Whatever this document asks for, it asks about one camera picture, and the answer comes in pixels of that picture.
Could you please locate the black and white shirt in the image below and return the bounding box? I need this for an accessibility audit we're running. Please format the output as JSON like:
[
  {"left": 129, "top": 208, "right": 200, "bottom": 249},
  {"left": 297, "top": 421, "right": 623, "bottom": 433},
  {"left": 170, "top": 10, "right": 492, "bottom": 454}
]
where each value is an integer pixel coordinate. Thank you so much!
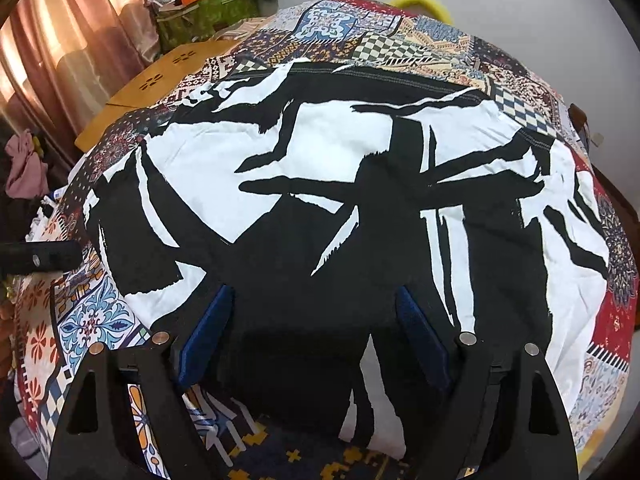
[{"left": 82, "top": 57, "right": 613, "bottom": 461}]

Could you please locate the patchwork bedspread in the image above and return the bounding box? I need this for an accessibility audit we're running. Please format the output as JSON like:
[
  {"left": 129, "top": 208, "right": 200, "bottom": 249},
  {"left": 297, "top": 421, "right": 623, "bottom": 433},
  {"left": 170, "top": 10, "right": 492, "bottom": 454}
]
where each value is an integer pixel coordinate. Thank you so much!
[{"left": 10, "top": 0, "right": 640, "bottom": 480}]

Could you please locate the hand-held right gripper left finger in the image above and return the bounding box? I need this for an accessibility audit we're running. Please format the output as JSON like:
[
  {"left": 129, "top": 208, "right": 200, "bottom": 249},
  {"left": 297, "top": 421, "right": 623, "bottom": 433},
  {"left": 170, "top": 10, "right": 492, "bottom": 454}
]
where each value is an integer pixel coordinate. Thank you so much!
[{"left": 47, "top": 284, "right": 236, "bottom": 480}]

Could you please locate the wooden bed post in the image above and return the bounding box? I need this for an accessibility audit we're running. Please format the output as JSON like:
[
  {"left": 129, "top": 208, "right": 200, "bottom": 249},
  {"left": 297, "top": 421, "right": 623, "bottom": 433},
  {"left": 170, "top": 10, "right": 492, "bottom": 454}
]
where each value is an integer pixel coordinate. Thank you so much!
[{"left": 569, "top": 102, "right": 607, "bottom": 152}]

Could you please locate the pink cloth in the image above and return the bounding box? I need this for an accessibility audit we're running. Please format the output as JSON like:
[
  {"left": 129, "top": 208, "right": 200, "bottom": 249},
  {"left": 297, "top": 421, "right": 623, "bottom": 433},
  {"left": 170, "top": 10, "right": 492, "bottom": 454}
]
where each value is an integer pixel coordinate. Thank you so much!
[{"left": 5, "top": 129, "right": 51, "bottom": 199}]

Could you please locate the wooden lap desk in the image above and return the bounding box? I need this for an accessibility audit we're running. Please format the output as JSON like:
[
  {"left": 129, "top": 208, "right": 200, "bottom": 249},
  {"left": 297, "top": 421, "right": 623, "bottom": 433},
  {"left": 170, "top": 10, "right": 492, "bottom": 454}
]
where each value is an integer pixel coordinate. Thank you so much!
[{"left": 75, "top": 42, "right": 242, "bottom": 153}]

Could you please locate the green patterned bag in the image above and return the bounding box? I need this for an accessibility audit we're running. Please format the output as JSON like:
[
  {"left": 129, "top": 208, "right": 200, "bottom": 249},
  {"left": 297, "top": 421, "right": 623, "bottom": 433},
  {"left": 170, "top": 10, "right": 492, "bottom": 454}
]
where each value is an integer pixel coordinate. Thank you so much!
[{"left": 155, "top": 0, "right": 262, "bottom": 54}]

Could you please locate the pink curtain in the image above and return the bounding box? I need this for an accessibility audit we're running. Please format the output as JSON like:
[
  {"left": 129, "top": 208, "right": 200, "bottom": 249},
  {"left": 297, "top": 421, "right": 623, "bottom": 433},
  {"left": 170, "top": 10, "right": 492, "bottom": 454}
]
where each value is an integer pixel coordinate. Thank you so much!
[{"left": 0, "top": 0, "right": 162, "bottom": 171}]

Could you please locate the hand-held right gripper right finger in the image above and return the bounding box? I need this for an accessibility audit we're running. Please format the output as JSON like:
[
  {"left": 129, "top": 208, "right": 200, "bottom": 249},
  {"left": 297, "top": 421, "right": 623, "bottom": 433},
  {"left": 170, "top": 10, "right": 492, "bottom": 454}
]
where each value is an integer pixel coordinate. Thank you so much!
[{"left": 395, "top": 287, "right": 571, "bottom": 480}]

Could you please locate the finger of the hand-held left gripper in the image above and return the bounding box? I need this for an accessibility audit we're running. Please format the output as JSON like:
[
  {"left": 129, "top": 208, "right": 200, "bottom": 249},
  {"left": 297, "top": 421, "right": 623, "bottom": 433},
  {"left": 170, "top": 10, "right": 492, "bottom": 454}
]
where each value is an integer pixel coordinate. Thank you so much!
[{"left": 0, "top": 240, "right": 84, "bottom": 277}]

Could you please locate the yellow foam tube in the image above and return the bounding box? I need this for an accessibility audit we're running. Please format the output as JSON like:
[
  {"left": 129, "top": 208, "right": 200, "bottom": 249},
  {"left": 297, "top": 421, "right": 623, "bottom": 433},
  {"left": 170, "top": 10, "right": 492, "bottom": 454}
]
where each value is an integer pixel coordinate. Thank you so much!
[{"left": 389, "top": 0, "right": 454, "bottom": 24}]

